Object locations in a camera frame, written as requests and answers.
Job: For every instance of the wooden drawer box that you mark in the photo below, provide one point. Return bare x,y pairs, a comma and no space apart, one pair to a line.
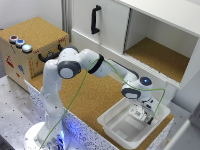
31,43

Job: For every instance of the white sliding door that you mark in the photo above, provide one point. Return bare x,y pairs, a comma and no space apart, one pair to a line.
106,20

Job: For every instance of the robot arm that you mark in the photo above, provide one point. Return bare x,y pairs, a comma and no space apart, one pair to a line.
53,86

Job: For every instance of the blue button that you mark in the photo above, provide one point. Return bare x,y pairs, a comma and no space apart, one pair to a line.
20,42

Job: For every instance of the white plastic box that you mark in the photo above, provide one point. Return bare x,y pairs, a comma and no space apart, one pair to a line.
130,126

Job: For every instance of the white cabinet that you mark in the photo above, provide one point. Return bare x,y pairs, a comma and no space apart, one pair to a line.
156,40

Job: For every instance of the green button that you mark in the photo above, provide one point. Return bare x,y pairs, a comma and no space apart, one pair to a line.
27,48

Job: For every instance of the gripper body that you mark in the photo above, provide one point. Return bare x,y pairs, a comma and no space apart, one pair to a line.
141,111

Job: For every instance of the red button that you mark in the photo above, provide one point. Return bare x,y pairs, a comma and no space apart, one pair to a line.
13,39

